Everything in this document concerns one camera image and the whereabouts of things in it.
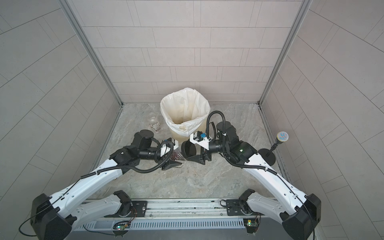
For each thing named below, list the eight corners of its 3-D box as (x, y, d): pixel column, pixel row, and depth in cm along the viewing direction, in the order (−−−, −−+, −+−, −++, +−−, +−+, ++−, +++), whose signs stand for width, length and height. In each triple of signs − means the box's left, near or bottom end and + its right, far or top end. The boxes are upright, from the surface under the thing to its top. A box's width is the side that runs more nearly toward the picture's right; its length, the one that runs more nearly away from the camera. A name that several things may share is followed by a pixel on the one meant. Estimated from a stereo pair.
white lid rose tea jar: (151, 134, 101) (145, 121, 90) (153, 125, 106) (148, 112, 95) (161, 134, 101) (156, 121, 90) (162, 125, 106) (158, 112, 95)
